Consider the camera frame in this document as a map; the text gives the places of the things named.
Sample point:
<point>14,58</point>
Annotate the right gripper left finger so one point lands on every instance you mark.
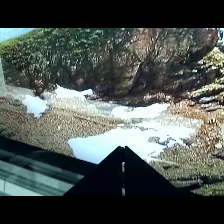
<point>106,180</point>

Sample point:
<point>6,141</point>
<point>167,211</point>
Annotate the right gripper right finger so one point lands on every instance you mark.
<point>143,180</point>

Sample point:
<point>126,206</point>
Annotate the silver frame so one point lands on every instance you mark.
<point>30,181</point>

